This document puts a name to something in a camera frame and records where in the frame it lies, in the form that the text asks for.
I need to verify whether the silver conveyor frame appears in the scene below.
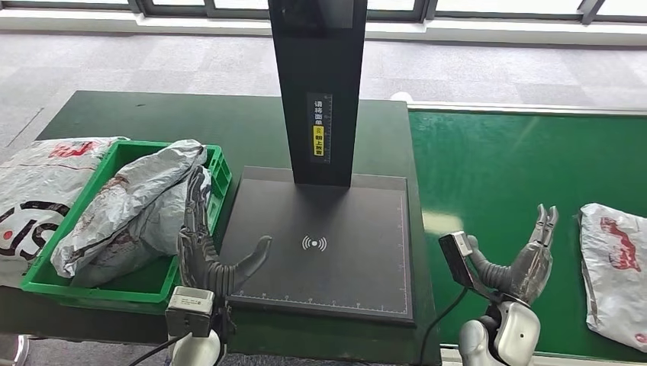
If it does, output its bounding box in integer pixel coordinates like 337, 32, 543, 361
407, 100, 647, 366

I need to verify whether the large white printed bag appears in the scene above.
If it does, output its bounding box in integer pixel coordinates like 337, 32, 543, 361
0, 135, 130, 288

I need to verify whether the white window sill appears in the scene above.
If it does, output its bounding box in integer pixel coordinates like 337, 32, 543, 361
0, 5, 647, 47

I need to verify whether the grey parcel bag red print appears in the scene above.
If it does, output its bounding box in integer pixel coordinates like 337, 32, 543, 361
70, 165, 214, 289
578, 203, 647, 354
50, 140, 209, 280

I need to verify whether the green conveyor belt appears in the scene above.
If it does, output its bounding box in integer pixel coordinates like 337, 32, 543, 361
408, 108, 647, 362

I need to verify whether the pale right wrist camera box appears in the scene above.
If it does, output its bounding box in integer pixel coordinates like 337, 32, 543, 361
438, 231, 507, 304

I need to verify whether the dark window frame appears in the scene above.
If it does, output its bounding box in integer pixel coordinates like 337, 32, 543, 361
0, 0, 647, 24

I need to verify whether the metal table foot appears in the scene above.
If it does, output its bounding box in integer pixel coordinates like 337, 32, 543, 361
0, 333, 31, 366

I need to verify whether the dark green table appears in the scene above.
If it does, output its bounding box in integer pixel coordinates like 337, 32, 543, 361
0, 89, 441, 364

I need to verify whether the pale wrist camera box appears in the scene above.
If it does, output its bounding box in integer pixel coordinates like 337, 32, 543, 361
438, 231, 507, 304
164, 285, 217, 339

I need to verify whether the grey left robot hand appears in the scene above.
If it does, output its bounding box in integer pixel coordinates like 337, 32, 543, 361
176, 165, 274, 299

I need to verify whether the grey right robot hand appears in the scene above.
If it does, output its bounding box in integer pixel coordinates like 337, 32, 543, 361
465, 204, 559, 307

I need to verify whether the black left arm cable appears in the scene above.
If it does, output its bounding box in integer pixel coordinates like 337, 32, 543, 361
126, 333, 188, 366

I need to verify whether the green plastic crate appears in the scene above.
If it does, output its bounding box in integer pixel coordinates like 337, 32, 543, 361
21, 140, 233, 316

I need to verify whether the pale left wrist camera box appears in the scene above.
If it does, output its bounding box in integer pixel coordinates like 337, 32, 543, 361
164, 285, 217, 339

